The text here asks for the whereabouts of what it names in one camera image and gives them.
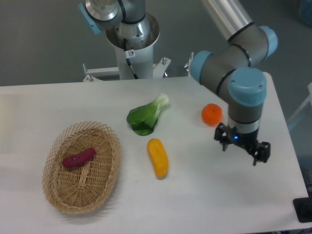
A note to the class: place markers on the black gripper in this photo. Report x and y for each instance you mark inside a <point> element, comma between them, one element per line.
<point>243,135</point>

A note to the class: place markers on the purple sweet potato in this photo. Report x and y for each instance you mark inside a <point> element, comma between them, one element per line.
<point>79,159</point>

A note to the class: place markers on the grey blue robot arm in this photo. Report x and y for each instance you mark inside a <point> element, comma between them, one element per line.
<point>231,74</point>

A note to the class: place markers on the woven wicker basket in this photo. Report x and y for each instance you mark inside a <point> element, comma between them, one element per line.
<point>82,189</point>

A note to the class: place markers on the orange mandarin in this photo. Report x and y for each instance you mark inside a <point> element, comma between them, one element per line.
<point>212,114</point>

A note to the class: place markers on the black device at corner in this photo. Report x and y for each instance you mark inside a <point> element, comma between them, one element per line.
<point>303,209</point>

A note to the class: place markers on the green bok choy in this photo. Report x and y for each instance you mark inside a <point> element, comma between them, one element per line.
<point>143,119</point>

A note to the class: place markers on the white frame at right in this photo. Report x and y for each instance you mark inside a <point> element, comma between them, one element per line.
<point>301,111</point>

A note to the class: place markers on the white metal base frame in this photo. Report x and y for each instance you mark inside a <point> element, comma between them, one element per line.
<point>159,71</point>

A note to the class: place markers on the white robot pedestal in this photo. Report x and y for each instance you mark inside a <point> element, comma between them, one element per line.
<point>134,47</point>

